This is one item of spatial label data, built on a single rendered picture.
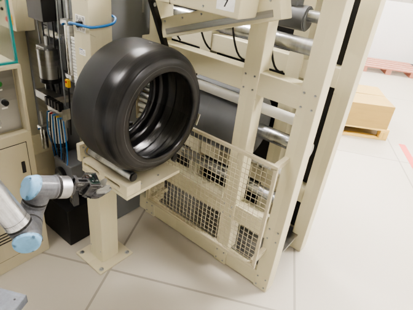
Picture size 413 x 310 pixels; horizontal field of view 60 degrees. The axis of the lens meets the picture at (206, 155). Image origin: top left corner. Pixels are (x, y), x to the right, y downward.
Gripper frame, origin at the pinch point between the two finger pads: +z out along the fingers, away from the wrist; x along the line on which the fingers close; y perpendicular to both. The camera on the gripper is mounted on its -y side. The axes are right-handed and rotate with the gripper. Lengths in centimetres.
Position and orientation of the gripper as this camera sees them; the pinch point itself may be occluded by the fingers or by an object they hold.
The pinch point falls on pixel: (107, 189)
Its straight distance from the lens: 165.3
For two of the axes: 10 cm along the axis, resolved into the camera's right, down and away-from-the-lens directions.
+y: 6.0, -6.7, -4.4
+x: -4.9, -7.4, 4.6
